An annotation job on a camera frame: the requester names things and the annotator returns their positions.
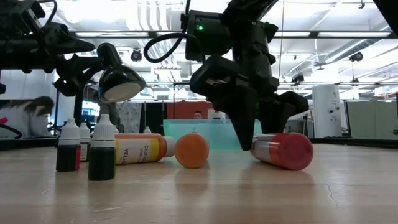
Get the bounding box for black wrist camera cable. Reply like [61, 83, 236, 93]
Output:
[143, 0, 192, 64]

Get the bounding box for black aluminium table frame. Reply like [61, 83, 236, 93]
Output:
[0, 0, 398, 151]

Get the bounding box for white cylindrical machine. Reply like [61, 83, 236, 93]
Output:
[312, 84, 342, 139]

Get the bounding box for red panel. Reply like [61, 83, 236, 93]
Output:
[166, 101, 214, 121]

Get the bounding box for white brown fluffy object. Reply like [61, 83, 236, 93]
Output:
[0, 95, 55, 139]

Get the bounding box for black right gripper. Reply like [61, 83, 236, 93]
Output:
[229, 20, 310, 152]

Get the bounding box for grey cabinet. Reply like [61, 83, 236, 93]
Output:
[345, 99, 398, 140]

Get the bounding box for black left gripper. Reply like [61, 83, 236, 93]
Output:
[0, 22, 103, 97]

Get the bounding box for black gooseneck desk lamp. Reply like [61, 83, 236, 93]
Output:
[73, 42, 147, 139]

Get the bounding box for orange-tipped red coloring bottle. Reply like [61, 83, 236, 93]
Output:
[250, 132, 314, 171]

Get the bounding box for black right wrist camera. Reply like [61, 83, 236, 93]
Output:
[189, 55, 239, 103]

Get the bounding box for teal translucent plastic tray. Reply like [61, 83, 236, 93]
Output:
[163, 119, 264, 151]

